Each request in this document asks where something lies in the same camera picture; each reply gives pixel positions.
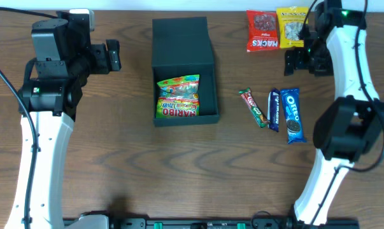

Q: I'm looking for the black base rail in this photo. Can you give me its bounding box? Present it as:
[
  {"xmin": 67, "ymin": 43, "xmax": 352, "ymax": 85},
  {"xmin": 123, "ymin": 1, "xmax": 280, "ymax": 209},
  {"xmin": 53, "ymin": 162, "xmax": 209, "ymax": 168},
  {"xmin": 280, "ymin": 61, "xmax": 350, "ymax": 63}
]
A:
[{"xmin": 64, "ymin": 210, "xmax": 360, "ymax": 229}]

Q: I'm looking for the black box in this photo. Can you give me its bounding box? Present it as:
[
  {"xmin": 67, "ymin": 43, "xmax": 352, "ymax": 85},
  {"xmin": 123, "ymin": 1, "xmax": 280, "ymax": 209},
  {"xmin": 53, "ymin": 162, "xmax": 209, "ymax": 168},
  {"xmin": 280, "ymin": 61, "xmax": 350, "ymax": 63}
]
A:
[{"xmin": 152, "ymin": 17, "xmax": 220, "ymax": 127}]

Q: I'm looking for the green Haribo candy bag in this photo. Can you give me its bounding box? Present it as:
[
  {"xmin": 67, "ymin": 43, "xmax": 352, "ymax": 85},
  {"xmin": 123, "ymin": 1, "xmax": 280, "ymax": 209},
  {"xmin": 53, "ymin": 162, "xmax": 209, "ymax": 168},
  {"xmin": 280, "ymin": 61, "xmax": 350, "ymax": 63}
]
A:
[{"xmin": 155, "ymin": 74, "xmax": 200, "ymax": 118}]

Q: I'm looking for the red green KitKat bar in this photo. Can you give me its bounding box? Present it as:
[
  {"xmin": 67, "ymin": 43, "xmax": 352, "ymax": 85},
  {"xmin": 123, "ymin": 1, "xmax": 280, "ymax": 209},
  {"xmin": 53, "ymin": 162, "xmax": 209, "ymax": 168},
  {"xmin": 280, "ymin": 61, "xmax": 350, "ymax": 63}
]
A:
[{"xmin": 239, "ymin": 88, "xmax": 269, "ymax": 128}]

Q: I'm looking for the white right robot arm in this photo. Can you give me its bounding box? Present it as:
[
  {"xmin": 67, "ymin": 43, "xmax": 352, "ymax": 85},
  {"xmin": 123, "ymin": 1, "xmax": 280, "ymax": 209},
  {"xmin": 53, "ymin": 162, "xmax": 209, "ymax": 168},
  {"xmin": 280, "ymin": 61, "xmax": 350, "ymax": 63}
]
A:
[{"xmin": 281, "ymin": 0, "xmax": 384, "ymax": 228}]

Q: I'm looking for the blue Oreo cookie pack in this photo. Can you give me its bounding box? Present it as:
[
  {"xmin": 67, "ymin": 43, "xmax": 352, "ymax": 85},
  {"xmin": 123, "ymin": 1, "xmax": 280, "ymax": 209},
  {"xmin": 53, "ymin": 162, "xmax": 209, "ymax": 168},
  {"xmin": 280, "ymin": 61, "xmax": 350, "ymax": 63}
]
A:
[{"xmin": 280, "ymin": 88, "xmax": 307, "ymax": 144}]

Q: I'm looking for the yellow snack bag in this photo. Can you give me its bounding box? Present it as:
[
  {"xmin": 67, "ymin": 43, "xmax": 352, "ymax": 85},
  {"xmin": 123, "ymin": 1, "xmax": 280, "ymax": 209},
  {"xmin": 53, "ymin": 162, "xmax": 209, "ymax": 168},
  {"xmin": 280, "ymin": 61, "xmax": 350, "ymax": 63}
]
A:
[{"xmin": 276, "ymin": 6, "xmax": 309, "ymax": 48}]

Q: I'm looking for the dark blue chocolate bar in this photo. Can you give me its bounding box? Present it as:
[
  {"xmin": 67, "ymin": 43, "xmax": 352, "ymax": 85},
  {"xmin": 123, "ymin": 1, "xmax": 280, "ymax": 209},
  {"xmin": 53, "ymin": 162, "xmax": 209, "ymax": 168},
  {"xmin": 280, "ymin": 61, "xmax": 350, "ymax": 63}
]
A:
[{"xmin": 267, "ymin": 88, "xmax": 280, "ymax": 132}]

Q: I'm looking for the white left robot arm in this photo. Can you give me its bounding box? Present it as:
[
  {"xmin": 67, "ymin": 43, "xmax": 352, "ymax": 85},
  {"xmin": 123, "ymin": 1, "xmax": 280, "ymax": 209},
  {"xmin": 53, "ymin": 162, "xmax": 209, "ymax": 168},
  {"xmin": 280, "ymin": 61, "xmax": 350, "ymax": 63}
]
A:
[{"xmin": 6, "ymin": 9, "xmax": 121, "ymax": 228}]

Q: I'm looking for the red Hacks candy bag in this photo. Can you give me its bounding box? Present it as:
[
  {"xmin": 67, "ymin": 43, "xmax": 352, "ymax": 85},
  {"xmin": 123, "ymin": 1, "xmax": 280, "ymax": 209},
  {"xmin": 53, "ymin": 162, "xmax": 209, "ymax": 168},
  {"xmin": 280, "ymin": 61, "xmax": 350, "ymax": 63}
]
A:
[{"xmin": 246, "ymin": 10, "xmax": 280, "ymax": 52}]

